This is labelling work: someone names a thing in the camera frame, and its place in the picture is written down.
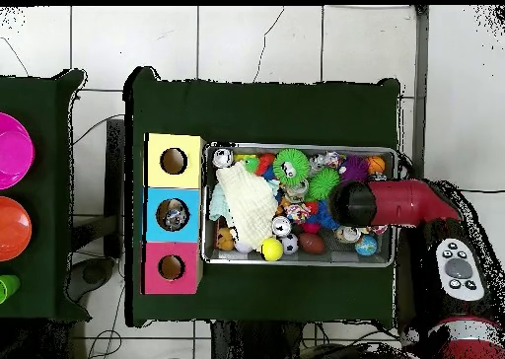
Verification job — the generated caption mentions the cream knitted cloth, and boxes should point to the cream knitted cloth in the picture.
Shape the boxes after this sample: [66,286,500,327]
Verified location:
[215,163,279,249]

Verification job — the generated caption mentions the bag of coloured spiky balls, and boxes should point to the bag of coloured spiky balls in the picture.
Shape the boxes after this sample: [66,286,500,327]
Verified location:
[235,152,277,183]

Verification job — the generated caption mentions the green spiky ball with eyes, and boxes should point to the green spiky ball with eyes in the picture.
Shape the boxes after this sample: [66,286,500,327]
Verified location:
[272,146,312,189]

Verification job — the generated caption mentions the brown toy football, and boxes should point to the brown toy football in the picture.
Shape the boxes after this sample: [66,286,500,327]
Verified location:
[298,232,326,256]

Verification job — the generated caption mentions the purple spiky ball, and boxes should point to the purple spiky ball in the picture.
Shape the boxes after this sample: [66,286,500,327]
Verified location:
[338,153,371,184]

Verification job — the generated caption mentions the wooden box with three holes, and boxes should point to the wooden box with three holes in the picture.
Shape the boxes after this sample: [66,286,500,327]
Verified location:
[141,132,208,296]

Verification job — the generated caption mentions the clear mesh bin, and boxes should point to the clear mesh bin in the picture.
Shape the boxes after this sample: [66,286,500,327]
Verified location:
[201,141,399,269]

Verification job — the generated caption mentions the red silver soda can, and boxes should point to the red silver soda can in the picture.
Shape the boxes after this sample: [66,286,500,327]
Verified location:
[334,226,362,246]
[212,146,236,170]

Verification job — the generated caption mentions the yellow ball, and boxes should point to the yellow ball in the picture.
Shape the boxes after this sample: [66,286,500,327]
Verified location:
[259,236,285,263]

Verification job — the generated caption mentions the small soccer ball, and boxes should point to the small soccer ball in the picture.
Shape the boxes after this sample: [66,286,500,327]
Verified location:
[279,232,302,256]

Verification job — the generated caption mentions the plain green spiky ball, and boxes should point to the plain green spiky ball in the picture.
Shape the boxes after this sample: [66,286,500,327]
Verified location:
[307,166,342,202]

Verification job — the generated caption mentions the small globe ball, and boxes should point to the small globe ball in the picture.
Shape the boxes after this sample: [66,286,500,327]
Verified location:
[354,234,380,257]

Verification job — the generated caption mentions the orange plate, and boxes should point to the orange plate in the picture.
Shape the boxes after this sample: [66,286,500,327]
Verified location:
[0,196,34,263]

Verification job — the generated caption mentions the pink plate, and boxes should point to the pink plate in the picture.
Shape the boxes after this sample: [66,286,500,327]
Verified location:
[0,112,36,191]

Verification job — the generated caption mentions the green cup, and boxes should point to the green cup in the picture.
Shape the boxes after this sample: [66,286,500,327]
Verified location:
[0,274,21,305]

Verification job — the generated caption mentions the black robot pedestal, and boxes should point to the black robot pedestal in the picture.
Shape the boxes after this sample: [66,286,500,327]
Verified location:
[211,319,317,359]

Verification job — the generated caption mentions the black cable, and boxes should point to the black cable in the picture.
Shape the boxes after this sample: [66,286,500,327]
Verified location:
[397,149,505,196]

